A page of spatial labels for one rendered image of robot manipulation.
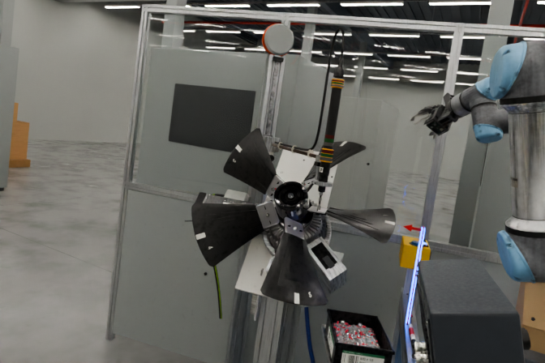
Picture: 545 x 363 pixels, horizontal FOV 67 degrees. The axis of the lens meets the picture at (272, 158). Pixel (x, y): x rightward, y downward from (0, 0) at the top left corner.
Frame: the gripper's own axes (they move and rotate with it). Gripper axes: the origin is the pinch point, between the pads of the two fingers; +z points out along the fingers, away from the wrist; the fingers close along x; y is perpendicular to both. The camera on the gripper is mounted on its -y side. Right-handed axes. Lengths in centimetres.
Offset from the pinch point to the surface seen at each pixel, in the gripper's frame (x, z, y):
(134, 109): -114, 116, 22
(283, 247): -20, 7, 70
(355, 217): -6.2, 0.8, 48.6
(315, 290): -5, 6, 75
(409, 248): 23.6, 15.0, 38.2
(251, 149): -47, 26, 40
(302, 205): -22, 6, 54
